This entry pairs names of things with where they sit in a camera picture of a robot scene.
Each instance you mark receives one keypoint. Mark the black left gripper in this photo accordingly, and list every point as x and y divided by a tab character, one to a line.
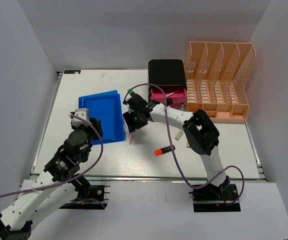
97	125

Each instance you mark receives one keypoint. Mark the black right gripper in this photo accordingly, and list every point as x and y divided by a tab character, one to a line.
133	125

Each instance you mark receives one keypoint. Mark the clear pen with blue ink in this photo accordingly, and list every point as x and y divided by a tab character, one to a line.
125	132

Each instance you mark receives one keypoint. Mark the pink clear highlighter pen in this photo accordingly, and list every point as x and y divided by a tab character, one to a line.
131	138

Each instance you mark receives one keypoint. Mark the orange cap black highlighter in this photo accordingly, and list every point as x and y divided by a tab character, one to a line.
164	150

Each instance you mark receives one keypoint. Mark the orange clear highlighter pen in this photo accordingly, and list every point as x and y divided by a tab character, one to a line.
172	93

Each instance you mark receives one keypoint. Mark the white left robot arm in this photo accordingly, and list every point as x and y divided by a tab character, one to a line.
57	185

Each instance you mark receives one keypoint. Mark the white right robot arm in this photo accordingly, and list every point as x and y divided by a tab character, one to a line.
200	132

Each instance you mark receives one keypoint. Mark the blue plastic document case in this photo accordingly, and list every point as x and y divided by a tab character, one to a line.
106	107

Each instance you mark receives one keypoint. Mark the green cap black highlighter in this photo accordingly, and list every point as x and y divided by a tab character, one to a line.
130	92

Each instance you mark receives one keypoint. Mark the grey white eraser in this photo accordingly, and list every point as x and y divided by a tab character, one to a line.
178	135

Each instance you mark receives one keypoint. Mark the black pink drawer organizer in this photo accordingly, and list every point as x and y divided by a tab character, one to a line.
169	76

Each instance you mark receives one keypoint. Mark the black label sticker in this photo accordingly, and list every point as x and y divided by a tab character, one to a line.
69	71

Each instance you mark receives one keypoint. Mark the peach plastic file organizer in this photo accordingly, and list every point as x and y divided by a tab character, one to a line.
216	75

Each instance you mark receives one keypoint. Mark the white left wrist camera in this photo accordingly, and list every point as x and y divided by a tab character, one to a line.
80	117

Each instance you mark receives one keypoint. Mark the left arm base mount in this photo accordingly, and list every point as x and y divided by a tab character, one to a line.
97	199

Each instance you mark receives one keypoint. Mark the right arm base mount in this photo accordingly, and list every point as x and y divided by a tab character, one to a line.
204	202

